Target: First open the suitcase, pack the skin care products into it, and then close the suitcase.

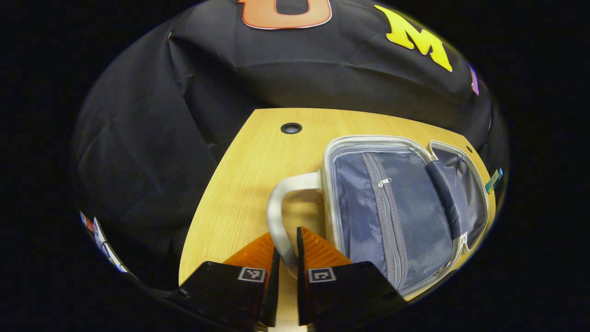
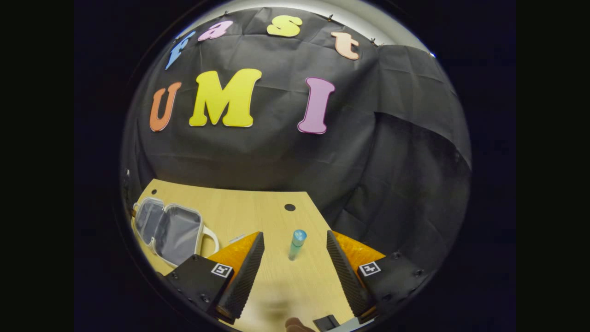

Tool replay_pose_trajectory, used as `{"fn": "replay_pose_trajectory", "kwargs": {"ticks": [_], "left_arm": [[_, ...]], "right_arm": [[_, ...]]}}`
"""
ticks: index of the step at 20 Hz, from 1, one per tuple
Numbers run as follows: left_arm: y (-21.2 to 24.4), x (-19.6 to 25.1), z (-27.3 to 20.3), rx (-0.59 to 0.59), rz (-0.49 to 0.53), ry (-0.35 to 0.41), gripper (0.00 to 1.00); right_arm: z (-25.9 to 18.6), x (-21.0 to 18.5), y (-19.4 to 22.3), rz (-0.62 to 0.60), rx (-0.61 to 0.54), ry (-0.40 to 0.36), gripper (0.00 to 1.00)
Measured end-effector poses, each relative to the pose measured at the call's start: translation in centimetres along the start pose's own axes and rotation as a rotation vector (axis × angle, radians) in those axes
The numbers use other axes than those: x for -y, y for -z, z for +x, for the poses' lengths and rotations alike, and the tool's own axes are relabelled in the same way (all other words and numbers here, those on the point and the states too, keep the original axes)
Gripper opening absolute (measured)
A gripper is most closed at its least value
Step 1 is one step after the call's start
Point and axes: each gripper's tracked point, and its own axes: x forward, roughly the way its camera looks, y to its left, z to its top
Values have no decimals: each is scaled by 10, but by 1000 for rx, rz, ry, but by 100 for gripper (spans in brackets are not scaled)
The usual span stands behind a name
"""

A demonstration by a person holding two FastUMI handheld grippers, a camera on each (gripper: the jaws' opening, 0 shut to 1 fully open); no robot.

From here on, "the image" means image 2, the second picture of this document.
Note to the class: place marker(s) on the black backdrop cloth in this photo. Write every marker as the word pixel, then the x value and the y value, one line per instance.
pixel 286 147

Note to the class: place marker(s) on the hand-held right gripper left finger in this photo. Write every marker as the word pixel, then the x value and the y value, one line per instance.
pixel 246 276

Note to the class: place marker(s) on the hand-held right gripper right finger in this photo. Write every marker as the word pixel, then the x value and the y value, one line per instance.
pixel 348 276

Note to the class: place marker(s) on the white suitcase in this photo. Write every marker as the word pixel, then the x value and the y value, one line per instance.
pixel 177 235

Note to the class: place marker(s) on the blue skincare bottle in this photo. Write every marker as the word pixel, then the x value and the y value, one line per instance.
pixel 297 244

